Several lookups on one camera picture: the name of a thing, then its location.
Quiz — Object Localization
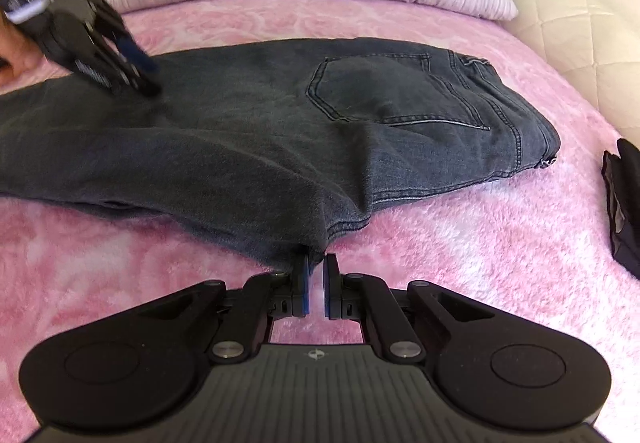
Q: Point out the dark grey denim jeans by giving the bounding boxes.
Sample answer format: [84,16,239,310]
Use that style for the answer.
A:
[1,38,561,270]

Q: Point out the person left hand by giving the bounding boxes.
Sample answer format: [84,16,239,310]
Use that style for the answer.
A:
[0,16,43,86]

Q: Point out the pink rose fleece blanket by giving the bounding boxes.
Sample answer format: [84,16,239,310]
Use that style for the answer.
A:
[1,0,639,442]

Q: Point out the folded black garment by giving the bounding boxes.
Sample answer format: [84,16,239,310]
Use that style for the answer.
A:
[601,138,640,278]

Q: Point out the cream quilted headboard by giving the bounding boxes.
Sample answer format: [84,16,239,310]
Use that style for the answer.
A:
[503,0,639,143]

